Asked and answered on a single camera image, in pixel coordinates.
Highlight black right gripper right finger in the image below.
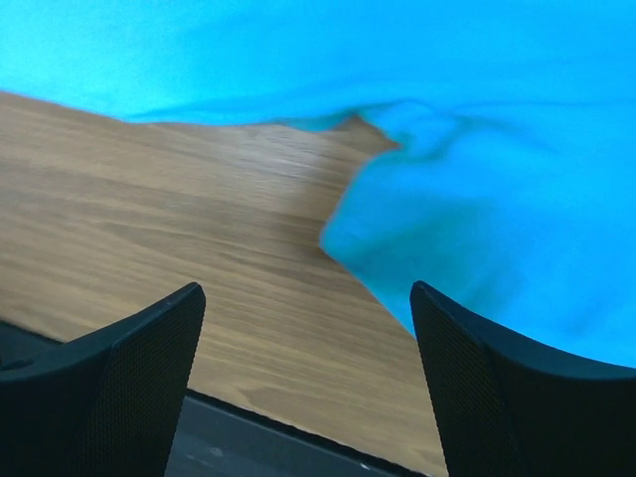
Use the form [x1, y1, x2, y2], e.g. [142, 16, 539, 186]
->
[410, 281, 635, 476]

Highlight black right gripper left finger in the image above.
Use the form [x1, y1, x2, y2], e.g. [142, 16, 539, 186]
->
[1, 283, 206, 476]

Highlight bright cyan t-shirt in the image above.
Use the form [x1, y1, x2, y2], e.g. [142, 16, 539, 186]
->
[1, 1, 635, 367]

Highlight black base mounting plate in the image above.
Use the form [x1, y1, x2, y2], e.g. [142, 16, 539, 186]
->
[0, 320, 413, 477]

